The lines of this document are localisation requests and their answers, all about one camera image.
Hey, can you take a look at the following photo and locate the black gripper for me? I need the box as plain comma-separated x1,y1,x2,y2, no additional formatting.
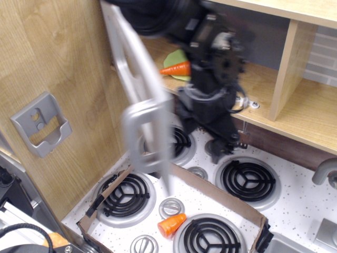
176,85,240,164

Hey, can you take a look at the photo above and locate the grey toy microwave door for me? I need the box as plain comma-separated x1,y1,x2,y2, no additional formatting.
101,1,173,194

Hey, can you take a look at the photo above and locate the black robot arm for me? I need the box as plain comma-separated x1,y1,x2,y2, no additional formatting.
112,1,244,163

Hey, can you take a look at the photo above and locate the grey back stove knob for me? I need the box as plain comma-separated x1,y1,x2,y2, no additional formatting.
204,140,219,157

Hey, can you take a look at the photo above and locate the grey stove knob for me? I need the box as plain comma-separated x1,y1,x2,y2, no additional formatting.
204,140,219,157
187,167,208,181
130,235,159,253
158,198,185,219

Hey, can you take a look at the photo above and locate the hanging orange toy spatula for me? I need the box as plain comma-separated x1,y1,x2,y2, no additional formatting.
238,121,250,149

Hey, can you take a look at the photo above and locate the grey middle stove knob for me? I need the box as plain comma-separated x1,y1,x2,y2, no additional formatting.
187,167,208,181

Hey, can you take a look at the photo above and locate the back left black burner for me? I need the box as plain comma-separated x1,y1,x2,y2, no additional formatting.
168,125,196,167

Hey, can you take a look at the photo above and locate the black burner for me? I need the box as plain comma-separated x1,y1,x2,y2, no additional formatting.
172,213,247,253
168,125,196,167
214,157,281,211
97,172,156,228

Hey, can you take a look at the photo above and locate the back right black burner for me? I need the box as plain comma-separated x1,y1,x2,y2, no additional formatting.
214,157,281,211

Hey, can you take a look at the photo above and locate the grey centre front stove knob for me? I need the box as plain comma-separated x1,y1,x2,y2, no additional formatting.
158,198,185,219

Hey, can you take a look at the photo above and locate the whole orange toy carrot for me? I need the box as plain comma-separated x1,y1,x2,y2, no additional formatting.
160,61,191,76

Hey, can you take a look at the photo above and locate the front right black burner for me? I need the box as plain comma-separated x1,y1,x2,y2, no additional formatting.
172,213,247,253

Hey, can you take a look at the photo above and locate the orange toy carrot piece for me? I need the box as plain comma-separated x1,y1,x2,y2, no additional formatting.
157,213,187,238

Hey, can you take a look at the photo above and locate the green toy plate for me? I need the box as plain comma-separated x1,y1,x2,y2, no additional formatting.
163,49,191,81

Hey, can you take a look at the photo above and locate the grey toy faucet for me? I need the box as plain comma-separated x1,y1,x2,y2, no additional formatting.
312,158,336,189

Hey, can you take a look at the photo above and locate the front left black burner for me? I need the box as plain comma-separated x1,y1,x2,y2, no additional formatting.
97,172,156,228

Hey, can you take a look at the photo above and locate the grey toy sink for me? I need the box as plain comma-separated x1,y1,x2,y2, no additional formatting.
265,218,336,252

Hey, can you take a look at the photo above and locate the black equipment at left edge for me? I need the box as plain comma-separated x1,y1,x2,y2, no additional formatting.
1,167,34,217

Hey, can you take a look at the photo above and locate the brown cardboard frame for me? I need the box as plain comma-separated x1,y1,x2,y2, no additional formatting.
77,163,273,252

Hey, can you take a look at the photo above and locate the grey wall phone holder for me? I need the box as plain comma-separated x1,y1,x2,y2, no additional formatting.
11,92,72,158

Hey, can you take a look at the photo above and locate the black braided cable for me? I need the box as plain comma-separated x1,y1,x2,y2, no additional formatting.
0,223,55,253

